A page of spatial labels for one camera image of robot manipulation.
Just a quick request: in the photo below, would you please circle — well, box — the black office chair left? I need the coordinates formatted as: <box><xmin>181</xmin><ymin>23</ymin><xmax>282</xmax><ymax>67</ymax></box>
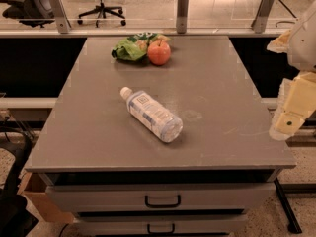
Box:
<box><xmin>0</xmin><ymin>0</ymin><xmax>54</xmax><ymax>28</ymax></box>

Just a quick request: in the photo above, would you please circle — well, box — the left metal glass bracket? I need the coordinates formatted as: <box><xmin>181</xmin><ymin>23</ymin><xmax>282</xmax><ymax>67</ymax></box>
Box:
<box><xmin>49</xmin><ymin>0</ymin><xmax>71</xmax><ymax>34</ymax></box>

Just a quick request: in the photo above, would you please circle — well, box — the grey drawer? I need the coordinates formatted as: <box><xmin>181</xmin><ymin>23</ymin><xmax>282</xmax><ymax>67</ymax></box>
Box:
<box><xmin>46</xmin><ymin>183</ymin><xmax>275</xmax><ymax>213</ymax></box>
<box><xmin>76</xmin><ymin>214</ymin><xmax>248</xmax><ymax>236</ymax></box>

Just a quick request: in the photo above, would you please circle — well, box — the grey lower drawer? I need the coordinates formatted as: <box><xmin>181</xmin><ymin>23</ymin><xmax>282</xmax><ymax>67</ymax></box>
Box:
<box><xmin>76</xmin><ymin>214</ymin><xmax>248</xmax><ymax>236</ymax></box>

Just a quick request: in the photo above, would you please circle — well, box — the green chip bag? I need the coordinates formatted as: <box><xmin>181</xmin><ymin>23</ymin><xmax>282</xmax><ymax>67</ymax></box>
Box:
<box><xmin>112</xmin><ymin>32</ymin><xmax>171</xmax><ymax>61</ymax></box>

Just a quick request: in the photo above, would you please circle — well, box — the black floor cable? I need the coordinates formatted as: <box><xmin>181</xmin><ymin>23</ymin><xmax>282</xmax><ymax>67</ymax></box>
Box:
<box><xmin>275</xmin><ymin>0</ymin><xmax>299</xmax><ymax>29</ymax></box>

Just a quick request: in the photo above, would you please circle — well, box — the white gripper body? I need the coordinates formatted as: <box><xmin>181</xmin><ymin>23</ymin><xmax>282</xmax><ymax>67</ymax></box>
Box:
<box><xmin>287</xmin><ymin>1</ymin><xmax>316</xmax><ymax>71</ymax></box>

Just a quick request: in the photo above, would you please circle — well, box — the brown cardboard box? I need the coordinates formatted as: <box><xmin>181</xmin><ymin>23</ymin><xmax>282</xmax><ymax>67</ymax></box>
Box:
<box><xmin>19</xmin><ymin>172</ymin><xmax>74</xmax><ymax>223</ymax></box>

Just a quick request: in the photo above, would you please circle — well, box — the grey upper drawer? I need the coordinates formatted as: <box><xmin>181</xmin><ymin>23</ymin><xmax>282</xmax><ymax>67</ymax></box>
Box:
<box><xmin>46</xmin><ymin>183</ymin><xmax>275</xmax><ymax>213</ymax></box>

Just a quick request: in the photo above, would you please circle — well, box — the right metal glass bracket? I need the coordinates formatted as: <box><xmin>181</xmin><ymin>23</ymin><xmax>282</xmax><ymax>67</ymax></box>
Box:
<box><xmin>251</xmin><ymin>0</ymin><xmax>275</xmax><ymax>34</ymax></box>

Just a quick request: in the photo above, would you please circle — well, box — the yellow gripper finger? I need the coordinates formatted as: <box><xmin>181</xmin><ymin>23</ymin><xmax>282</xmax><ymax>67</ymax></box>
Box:
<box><xmin>269</xmin><ymin>72</ymin><xmax>316</xmax><ymax>141</ymax></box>
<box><xmin>267</xmin><ymin>30</ymin><xmax>291</xmax><ymax>53</ymax></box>

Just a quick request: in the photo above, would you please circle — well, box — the black table leg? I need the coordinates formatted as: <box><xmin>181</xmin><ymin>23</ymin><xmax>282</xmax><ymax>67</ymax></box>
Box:
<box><xmin>274</xmin><ymin>179</ymin><xmax>302</xmax><ymax>234</ymax></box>

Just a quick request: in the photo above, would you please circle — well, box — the middle metal glass bracket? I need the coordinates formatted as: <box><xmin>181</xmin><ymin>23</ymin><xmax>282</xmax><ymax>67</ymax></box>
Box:
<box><xmin>176</xmin><ymin>0</ymin><xmax>189</xmax><ymax>34</ymax></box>

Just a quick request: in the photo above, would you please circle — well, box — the metal glass bracket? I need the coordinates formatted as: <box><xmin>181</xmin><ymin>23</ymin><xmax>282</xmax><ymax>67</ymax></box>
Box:
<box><xmin>251</xmin><ymin>0</ymin><xmax>275</xmax><ymax>34</ymax></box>
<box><xmin>176</xmin><ymin>0</ymin><xmax>189</xmax><ymax>34</ymax></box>
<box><xmin>49</xmin><ymin>0</ymin><xmax>71</xmax><ymax>34</ymax></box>

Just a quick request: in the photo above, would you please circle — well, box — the black chair foreground left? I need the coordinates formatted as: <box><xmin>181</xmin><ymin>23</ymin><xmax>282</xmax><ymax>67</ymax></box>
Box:
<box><xmin>0</xmin><ymin>127</ymin><xmax>39</xmax><ymax>237</ymax></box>

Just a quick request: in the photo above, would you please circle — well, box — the clear plastic water bottle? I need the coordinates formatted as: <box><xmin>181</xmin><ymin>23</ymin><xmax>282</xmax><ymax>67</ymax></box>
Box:
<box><xmin>120</xmin><ymin>87</ymin><xmax>184</xmax><ymax>143</ymax></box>

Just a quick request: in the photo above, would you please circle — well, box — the red apple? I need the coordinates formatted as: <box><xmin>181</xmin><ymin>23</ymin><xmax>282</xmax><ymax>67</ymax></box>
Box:
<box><xmin>147</xmin><ymin>39</ymin><xmax>171</xmax><ymax>66</ymax></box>

